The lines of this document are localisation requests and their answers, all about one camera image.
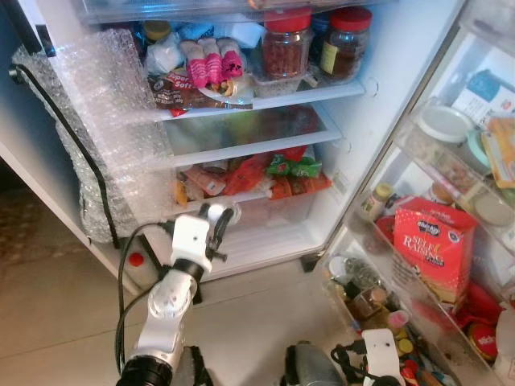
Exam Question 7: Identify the fridge door with shelves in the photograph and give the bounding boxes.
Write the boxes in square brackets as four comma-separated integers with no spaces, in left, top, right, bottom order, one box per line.
[322,0,515,386]

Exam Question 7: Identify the black fridge white interior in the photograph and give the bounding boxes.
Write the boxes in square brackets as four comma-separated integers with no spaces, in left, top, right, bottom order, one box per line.
[0,0,469,281]

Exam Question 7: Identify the clear crisper drawer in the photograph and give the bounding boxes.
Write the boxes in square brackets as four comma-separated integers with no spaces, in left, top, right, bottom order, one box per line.
[173,189,324,242]

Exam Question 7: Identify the red food packet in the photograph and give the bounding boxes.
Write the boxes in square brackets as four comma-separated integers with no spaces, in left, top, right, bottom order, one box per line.
[224,153,272,196]

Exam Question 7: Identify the orange food packet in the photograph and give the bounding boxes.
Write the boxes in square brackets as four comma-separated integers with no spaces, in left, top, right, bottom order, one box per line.
[270,171,333,200]

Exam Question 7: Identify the green food packet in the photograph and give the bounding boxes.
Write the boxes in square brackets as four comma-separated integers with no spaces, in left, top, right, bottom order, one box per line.
[266,154,324,180]

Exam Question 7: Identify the white bottle red cap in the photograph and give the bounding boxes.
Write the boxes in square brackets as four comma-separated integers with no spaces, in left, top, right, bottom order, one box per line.
[123,248,152,273]

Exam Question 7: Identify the white plate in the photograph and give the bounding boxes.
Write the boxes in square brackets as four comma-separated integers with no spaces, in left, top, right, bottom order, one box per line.
[197,76,257,105]

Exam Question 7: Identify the brown bread pack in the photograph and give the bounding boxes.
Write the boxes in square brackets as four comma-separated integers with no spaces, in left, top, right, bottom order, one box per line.
[147,71,254,112]

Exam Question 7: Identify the clear bubble wrap sheet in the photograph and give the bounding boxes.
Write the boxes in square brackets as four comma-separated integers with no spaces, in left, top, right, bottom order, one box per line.
[50,28,176,226]

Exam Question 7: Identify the small yellow cap bottle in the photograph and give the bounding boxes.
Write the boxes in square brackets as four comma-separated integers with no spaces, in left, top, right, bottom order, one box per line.
[359,183,396,224]

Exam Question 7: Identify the pink white wrapped pack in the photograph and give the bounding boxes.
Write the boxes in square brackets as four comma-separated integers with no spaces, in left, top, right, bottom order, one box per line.
[217,37,247,80]
[180,40,210,89]
[199,37,228,85]

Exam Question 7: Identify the amber oil bottle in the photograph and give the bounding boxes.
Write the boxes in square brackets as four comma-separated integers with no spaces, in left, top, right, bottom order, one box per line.
[354,277,393,326]

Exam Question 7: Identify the patterned pebble floor mat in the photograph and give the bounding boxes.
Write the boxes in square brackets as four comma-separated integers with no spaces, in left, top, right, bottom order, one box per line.
[0,189,93,270]

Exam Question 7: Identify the orange cardboard box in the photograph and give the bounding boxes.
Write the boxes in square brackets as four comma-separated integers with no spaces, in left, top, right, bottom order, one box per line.
[483,117,515,191]

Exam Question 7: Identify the red self raising flour box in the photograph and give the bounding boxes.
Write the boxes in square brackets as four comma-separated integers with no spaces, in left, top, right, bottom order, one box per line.
[392,196,478,306]

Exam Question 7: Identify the red lid jar dark contents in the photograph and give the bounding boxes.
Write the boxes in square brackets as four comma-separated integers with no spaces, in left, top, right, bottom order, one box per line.
[319,6,373,83]

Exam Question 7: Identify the white labelled plastic jug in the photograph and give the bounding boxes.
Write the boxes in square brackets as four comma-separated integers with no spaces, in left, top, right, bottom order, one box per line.
[495,306,515,379]

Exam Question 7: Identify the white lid tub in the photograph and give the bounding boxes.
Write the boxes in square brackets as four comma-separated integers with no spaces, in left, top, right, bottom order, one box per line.
[416,105,477,147]

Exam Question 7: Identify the blue white box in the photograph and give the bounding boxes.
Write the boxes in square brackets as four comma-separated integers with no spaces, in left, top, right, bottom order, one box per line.
[451,68,515,127]

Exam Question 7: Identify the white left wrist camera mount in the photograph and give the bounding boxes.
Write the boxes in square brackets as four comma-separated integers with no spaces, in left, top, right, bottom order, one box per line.
[170,213,213,272]

